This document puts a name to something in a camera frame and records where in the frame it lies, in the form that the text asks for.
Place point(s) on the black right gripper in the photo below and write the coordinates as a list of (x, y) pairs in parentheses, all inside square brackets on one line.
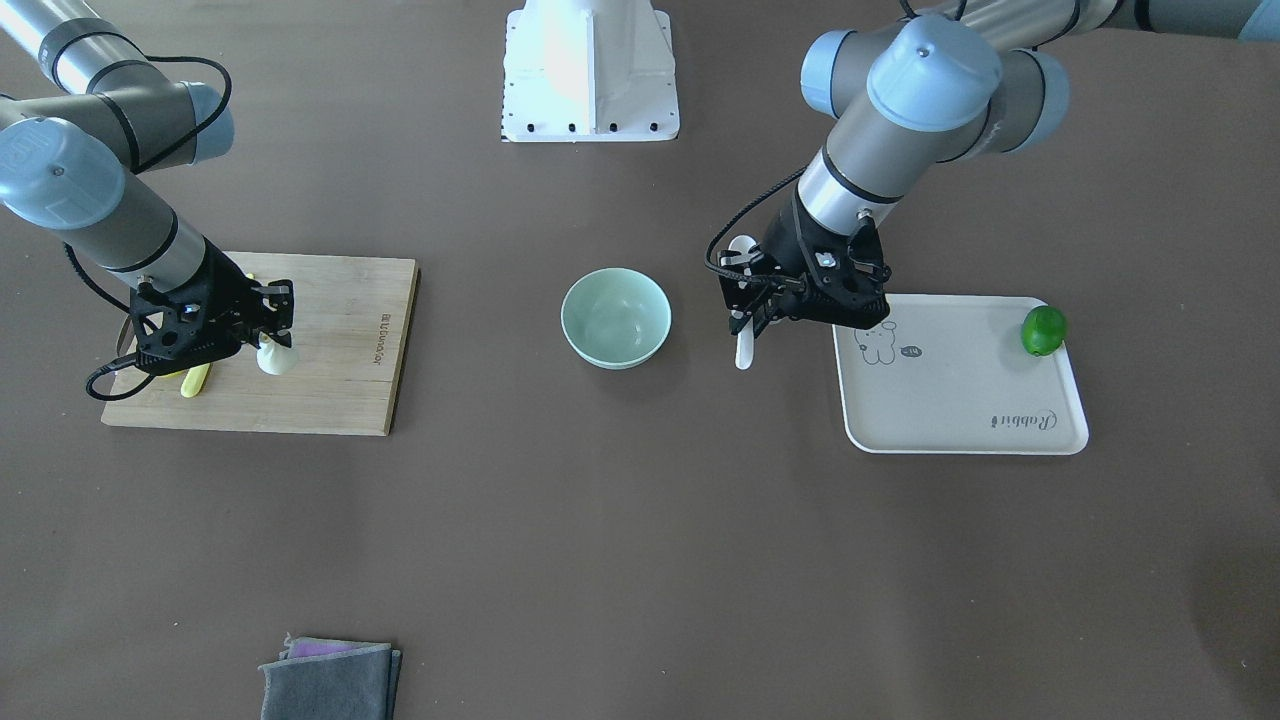
[(227, 291)]

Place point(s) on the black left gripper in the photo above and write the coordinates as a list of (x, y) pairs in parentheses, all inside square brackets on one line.
[(781, 248)]

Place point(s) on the white steamed bun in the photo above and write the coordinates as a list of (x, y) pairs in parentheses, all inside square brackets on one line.
[(276, 362)]

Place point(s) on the white ceramic spoon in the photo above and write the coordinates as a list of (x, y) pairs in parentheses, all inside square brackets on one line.
[(744, 348)]

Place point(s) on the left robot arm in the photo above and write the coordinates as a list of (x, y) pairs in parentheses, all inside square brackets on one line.
[(955, 81)]

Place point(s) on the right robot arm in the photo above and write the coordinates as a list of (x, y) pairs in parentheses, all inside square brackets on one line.
[(72, 164)]

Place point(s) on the light green bowl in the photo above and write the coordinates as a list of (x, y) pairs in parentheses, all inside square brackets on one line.
[(615, 318)]

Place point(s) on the bamboo cutting board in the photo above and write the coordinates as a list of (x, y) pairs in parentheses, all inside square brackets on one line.
[(351, 317)]

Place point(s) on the yellow plastic knife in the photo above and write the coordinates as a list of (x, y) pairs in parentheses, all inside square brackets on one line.
[(194, 380)]

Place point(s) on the cream rabbit tray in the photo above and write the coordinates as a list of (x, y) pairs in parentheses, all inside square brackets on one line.
[(947, 374)]

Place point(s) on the green lime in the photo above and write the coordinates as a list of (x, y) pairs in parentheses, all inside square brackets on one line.
[(1043, 331)]

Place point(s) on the grey folded cloth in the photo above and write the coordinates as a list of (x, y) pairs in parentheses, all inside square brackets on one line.
[(318, 678)]

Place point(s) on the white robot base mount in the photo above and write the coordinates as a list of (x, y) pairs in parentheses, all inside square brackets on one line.
[(589, 71)]

